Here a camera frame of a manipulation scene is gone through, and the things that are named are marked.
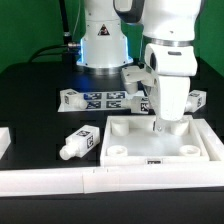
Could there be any marker sheet with tags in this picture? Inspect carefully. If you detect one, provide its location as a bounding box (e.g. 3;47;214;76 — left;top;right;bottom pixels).
58;91;145;112

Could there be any white obstacle fence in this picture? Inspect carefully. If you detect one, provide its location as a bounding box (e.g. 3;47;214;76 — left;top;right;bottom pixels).
0;116;224;197

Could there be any white square tabletop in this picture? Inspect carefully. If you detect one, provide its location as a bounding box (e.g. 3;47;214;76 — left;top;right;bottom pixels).
100;115;210;166

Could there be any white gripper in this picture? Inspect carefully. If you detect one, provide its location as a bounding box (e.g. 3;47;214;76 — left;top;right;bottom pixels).
147;75;190;133

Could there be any black cable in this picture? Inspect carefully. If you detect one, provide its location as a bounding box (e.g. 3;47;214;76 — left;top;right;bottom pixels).
27;0;82;64

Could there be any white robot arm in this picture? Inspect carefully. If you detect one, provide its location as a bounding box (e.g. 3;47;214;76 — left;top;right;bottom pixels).
78;0;205;132

